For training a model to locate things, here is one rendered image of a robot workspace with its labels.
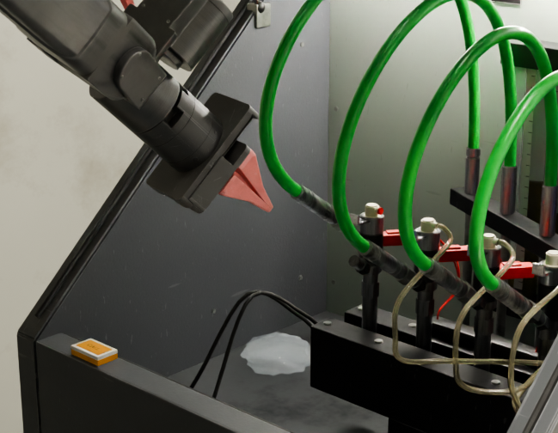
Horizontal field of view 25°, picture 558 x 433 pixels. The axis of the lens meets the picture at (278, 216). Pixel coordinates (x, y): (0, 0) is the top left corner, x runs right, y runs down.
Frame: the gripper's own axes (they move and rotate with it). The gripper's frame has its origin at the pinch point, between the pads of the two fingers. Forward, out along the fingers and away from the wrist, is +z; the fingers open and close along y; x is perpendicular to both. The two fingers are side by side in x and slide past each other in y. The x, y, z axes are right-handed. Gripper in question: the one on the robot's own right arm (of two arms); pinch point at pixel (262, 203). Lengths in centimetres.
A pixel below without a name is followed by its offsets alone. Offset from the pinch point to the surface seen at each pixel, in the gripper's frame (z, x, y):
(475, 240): 15.9, -8.6, 9.5
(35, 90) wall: 57, 185, 13
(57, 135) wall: 69, 186, 8
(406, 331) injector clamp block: 37.8, 14.8, 2.5
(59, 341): 16.3, 40.1, -22.8
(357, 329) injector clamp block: 34.6, 18.3, -0.7
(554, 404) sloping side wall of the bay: 26.6, -18.3, 1.3
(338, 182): 10.6, 6.6, 7.8
